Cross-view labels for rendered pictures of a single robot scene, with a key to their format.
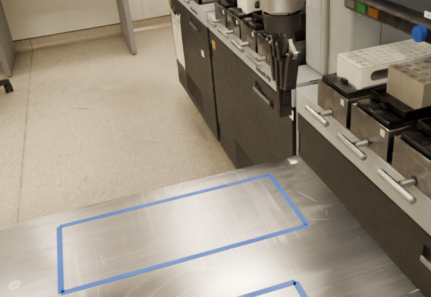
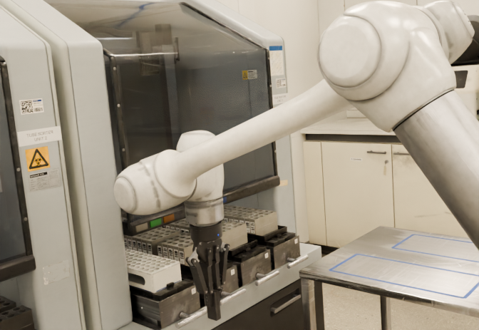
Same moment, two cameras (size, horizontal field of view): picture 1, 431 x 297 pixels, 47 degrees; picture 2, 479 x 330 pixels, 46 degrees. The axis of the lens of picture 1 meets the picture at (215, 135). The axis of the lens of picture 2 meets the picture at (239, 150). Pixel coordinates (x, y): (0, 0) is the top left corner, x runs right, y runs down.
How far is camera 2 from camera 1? 1.88 m
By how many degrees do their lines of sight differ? 115
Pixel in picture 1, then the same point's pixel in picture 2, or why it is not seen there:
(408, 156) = (251, 265)
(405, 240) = (260, 321)
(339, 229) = (349, 249)
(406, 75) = not seen: hidden behind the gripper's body
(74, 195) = not seen: outside the picture
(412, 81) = not seen: hidden behind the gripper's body
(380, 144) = (232, 282)
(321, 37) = (80, 301)
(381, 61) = (160, 260)
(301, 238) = (367, 253)
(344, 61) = (162, 271)
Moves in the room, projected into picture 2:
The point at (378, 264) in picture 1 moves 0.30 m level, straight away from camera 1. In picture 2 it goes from (359, 241) to (261, 256)
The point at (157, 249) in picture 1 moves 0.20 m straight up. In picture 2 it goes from (425, 271) to (423, 192)
